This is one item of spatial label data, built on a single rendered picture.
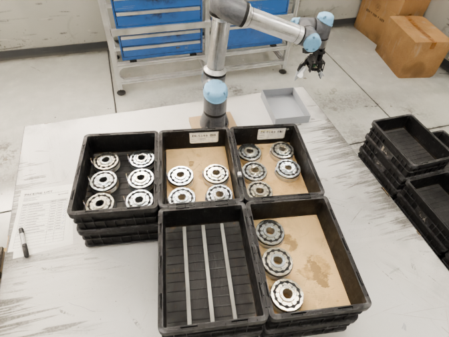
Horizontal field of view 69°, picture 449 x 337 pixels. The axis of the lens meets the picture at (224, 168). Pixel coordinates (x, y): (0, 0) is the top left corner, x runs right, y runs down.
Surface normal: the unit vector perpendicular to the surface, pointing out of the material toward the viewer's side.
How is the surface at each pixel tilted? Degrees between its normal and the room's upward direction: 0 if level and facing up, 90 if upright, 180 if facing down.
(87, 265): 0
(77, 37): 90
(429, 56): 89
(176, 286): 0
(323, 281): 0
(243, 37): 90
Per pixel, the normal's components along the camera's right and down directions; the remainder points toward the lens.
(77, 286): 0.04, -0.67
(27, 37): 0.29, 0.72
